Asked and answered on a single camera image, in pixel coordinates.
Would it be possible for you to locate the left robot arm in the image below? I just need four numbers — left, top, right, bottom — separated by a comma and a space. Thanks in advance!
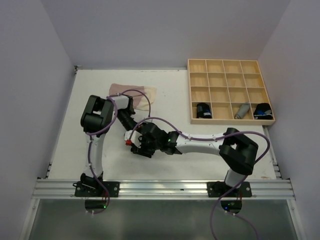
80, 95, 137, 197

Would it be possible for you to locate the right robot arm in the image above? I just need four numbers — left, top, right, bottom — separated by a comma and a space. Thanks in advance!
124, 122, 259, 197

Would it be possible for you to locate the pink beige underwear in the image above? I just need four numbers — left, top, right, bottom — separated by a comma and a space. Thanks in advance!
109, 83, 157, 111

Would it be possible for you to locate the dark rolled underwear in tray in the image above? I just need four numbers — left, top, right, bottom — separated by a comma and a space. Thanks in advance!
196, 102, 213, 119

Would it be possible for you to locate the black blue rolled underwear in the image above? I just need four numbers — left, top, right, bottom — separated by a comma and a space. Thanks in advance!
253, 102, 274, 120

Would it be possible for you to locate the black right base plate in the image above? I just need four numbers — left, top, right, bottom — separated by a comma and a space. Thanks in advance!
206, 181, 252, 198

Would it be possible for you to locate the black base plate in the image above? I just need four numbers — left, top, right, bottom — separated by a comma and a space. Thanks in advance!
72, 181, 120, 198
206, 181, 252, 198

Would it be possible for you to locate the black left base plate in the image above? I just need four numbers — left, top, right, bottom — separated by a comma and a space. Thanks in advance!
72, 181, 120, 198

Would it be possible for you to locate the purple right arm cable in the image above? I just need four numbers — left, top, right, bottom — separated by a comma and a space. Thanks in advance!
128, 116, 272, 240

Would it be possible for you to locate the aluminium front rail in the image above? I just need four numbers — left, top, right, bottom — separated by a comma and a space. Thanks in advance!
32, 179, 295, 200

